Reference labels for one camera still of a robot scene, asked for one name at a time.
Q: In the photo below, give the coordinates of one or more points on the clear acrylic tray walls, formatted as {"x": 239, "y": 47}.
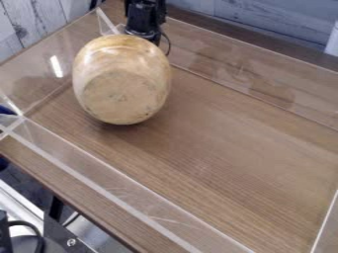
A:
{"x": 230, "y": 172}

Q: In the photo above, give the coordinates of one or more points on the brown wooden bowl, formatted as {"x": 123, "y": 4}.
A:
{"x": 120, "y": 79}

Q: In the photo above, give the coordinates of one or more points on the black metal table bracket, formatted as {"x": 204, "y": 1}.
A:
{"x": 60, "y": 240}

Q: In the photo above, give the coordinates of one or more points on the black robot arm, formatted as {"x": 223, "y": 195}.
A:
{"x": 146, "y": 15}

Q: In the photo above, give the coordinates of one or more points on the blue object at left edge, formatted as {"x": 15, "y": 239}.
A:
{"x": 7, "y": 111}

